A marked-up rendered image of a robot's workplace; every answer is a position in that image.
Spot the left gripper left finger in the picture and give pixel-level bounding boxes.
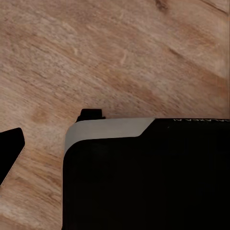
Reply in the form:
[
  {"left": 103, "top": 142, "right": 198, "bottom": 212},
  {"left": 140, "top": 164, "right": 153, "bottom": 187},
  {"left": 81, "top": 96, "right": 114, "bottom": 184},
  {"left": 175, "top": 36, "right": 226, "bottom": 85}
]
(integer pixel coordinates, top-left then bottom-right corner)
[{"left": 0, "top": 127, "right": 25, "bottom": 185}]

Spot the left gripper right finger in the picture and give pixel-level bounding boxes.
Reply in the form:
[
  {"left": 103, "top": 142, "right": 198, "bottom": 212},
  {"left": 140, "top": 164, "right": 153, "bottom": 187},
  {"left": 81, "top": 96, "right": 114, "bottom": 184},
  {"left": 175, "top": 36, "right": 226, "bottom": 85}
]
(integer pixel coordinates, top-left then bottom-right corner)
[{"left": 215, "top": 127, "right": 230, "bottom": 166}]

